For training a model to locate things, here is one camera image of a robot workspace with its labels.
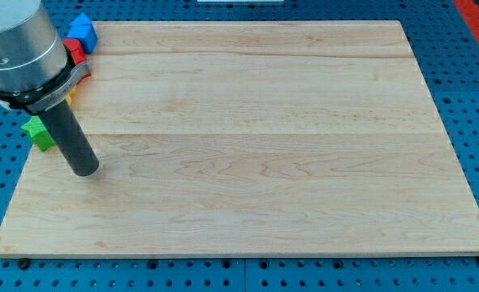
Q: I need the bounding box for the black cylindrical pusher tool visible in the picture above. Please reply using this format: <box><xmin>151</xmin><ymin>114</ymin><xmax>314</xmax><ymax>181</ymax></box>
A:
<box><xmin>39</xmin><ymin>101</ymin><xmax>99</xmax><ymax>177</ymax></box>

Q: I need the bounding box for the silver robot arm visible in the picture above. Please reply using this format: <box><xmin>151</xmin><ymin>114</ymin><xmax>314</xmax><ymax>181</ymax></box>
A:
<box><xmin>0</xmin><ymin>0</ymin><xmax>99</xmax><ymax>176</ymax></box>

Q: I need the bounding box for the green star block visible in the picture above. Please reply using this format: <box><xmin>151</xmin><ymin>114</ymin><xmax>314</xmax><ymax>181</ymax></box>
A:
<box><xmin>21</xmin><ymin>116</ymin><xmax>56</xmax><ymax>152</ymax></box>

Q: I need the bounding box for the yellow block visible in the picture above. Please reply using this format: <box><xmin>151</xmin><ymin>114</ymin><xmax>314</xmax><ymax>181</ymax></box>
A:
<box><xmin>65</xmin><ymin>86</ymin><xmax>76</xmax><ymax>105</ymax></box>

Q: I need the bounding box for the red block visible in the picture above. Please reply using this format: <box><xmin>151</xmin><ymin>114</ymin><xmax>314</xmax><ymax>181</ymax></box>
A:
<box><xmin>63</xmin><ymin>38</ymin><xmax>91</xmax><ymax>84</ymax></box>

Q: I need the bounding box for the blue block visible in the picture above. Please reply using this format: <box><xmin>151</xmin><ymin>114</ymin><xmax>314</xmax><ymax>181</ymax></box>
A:
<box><xmin>67</xmin><ymin>13</ymin><xmax>98</xmax><ymax>54</ymax></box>

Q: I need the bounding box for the wooden board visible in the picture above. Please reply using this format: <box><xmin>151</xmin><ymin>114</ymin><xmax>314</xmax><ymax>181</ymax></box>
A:
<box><xmin>0</xmin><ymin>20</ymin><xmax>479</xmax><ymax>259</ymax></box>

